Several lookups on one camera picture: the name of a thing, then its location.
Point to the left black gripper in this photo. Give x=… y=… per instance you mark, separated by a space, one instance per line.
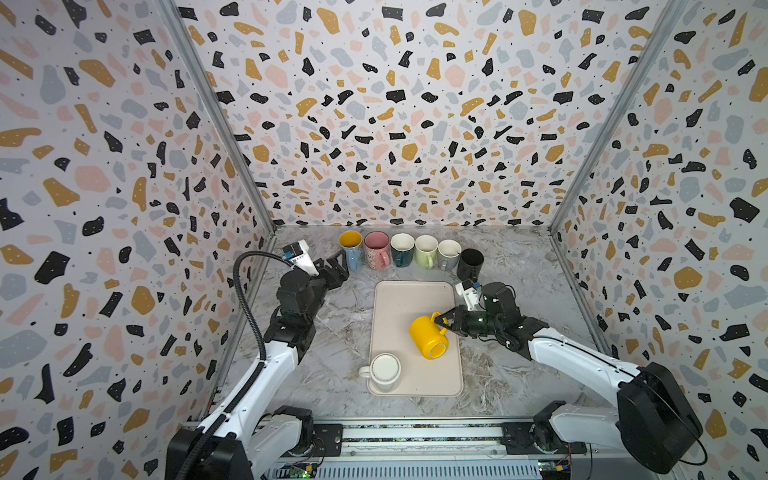
x=341 y=268

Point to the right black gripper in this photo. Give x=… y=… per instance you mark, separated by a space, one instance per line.
x=459 y=318

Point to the yellow mug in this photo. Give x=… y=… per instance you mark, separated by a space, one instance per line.
x=429 y=337

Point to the light blue yellow-inside mug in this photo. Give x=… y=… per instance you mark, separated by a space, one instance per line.
x=352 y=244

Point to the pink patterned mug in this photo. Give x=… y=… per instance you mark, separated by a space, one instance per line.
x=376 y=249

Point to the black mug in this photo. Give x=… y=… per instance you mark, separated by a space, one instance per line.
x=469 y=265

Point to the grey mug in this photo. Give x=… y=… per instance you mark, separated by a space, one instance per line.
x=448 y=254

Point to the white mug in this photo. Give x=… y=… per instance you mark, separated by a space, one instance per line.
x=384 y=372

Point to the light green mug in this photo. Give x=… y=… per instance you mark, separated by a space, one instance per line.
x=426 y=247

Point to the dark green mug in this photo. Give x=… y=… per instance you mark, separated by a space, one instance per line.
x=402 y=246

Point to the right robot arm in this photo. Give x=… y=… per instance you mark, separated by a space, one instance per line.
x=647 y=415

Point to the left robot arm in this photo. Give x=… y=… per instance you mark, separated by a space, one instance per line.
x=241 y=438

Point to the cream plastic tray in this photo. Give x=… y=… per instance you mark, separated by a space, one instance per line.
x=396 y=305

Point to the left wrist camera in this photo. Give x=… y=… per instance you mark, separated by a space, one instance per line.
x=297 y=254

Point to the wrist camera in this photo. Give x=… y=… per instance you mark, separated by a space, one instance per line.
x=297 y=254
x=471 y=294

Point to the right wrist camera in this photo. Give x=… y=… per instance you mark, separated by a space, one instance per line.
x=471 y=294

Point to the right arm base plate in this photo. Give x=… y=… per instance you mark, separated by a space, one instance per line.
x=528 y=437

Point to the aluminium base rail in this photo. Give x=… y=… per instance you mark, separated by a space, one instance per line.
x=413 y=448

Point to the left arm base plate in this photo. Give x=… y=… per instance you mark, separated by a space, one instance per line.
x=324 y=441

